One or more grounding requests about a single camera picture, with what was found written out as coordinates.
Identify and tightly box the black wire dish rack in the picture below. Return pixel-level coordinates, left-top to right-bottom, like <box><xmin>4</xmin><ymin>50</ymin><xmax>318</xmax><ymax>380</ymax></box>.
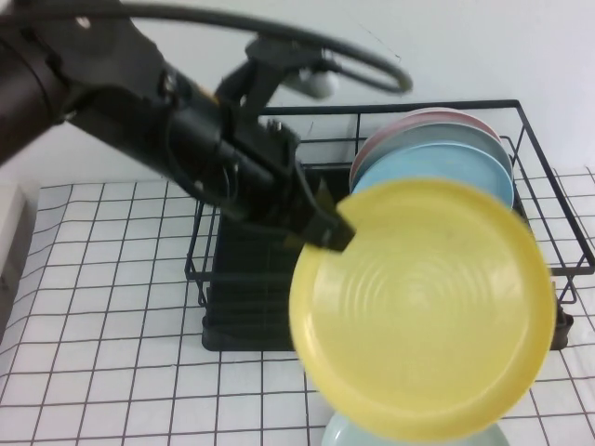
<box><xmin>184</xmin><ymin>98</ymin><xmax>595</xmax><ymax>308</ymax></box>

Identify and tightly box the black cable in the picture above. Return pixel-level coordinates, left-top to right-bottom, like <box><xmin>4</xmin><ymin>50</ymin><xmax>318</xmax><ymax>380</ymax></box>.
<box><xmin>115</xmin><ymin>0</ymin><xmax>415</xmax><ymax>97</ymax></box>

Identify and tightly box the pink plate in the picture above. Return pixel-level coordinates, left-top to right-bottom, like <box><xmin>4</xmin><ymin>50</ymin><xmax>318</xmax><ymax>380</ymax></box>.
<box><xmin>349</xmin><ymin>107</ymin><xmax>501</xmax><ymax>187</ymax></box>

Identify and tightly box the white box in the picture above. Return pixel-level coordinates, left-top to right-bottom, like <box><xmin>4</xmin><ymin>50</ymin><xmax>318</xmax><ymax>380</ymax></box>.
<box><xmin>0</xmin><ymin>183</ymin><xmax>42</xmax><ymax>346</ymax></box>

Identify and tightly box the light blue plate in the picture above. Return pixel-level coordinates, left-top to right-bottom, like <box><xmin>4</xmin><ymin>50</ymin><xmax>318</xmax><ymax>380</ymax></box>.
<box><xmin>350</xmin><ymin>141</ymin><xmax>515</xmax><ymax>211</ymax></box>

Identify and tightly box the black plastic drip tray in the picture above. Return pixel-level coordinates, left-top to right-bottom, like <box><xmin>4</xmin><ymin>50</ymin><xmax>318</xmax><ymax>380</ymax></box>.
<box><xmin>201</xmin><ymin>163</ymin><xmax>573</xmax><ymax>353</ymax></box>

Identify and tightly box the mint green plate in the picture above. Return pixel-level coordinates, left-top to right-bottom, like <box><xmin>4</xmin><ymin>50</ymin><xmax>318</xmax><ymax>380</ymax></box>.
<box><xmin>320</xmin><ymin>411</ymin><xmax>512</xmax><ymax>446</ymax></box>

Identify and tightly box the yellow plate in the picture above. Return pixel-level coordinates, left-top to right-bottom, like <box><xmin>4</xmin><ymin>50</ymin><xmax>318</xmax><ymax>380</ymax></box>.
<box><xmin>287</xmin><ymin>178</ymin><xmax>557</xmax><ymax>432</ymax></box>

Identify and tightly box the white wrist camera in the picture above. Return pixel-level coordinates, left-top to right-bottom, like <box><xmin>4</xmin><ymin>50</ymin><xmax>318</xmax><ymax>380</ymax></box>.
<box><xmin>296</xmin><ymin>68</ymin><xmax>339</xmax><ymax>100</ymax></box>

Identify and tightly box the grey plate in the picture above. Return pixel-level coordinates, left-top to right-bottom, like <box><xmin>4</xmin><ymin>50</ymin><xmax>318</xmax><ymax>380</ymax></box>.
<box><xmin>356</xmin><ymin>121</ymin><xmax>513</xmax><ymax>169</ymax></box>

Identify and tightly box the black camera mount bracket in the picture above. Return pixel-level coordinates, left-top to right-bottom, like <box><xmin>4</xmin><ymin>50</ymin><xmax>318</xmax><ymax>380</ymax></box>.
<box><xmin>215</xmin><ymin>35</ymin><xmax>327</xmax><ymax>137</ymax></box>

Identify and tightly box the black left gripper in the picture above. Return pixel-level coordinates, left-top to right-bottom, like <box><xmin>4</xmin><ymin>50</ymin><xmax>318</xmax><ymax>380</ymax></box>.
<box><xmin>217</xmin><ymin>109</ymin><xmax>358</xmax><ymax>256</ymax></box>

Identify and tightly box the white black-grid tablecloth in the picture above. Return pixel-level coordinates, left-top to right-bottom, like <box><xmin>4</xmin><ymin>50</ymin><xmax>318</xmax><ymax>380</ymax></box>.
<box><xmin>0</xmin><ymin>172</ymin><xmax>595</xmax><ymax>446</ymax></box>

